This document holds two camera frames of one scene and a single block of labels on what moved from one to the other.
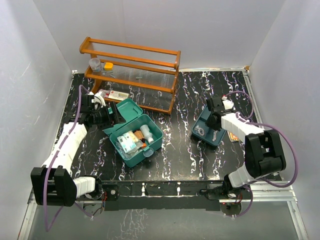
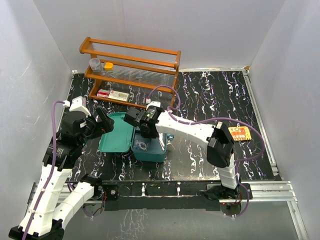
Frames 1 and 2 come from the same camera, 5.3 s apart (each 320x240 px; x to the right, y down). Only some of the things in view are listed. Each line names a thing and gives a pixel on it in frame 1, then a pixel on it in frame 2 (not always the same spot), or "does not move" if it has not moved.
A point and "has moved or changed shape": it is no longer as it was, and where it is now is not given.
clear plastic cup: x=95 y=64 does not move
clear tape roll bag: x=200 y=131 has moved or changed shape
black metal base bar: x=120 y=196 does not move
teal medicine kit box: x=138 y=136 has moved or changed shape
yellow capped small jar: x=108 y=66 does not move
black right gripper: x=209 y=124 → x=153 y=135
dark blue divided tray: x=201 y=130 has moved or changed shape
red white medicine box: x=105 y=93 does not move
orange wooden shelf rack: x=121 y=72 does not move
